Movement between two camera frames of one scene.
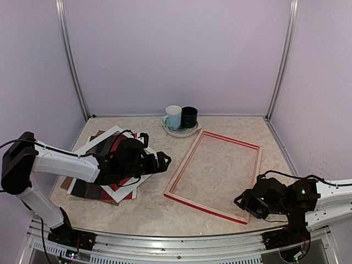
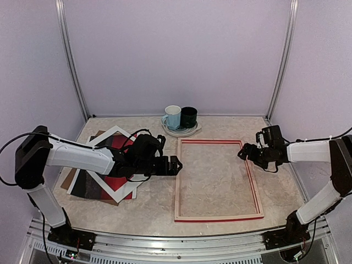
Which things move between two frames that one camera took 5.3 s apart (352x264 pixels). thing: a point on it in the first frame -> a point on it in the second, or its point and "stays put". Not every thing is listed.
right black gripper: (248, 203) -> (245, 149)
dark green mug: (188, 116) stays put
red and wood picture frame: (196, 144) -> (178, 218)
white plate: (182, 132) stays put
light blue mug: (174, 115) stays put
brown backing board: (66, 182) stays put
